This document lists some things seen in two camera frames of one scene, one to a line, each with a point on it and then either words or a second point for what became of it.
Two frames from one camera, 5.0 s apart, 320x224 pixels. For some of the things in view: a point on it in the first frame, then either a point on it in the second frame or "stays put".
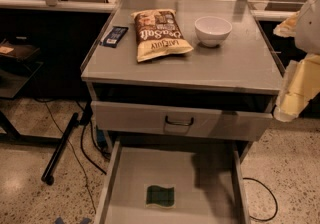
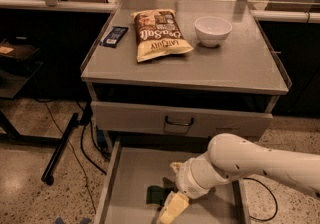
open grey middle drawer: [207, 176] stays put
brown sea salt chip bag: [158, 34] stays put
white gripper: [309, 31] to [185, 181]
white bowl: [212, 31] stays put
